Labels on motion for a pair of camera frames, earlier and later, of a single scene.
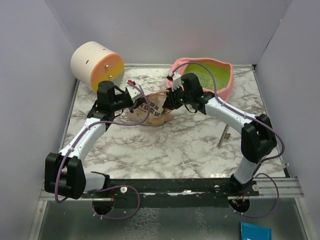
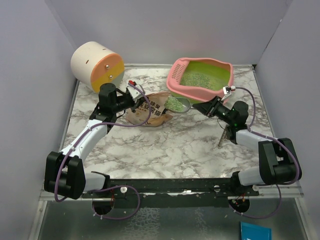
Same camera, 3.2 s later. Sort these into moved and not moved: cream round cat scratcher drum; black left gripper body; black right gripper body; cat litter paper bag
Moved: black right gripper body
Not moved: black left gripper body; cat litter paper bag; cream round cat scratcher drum
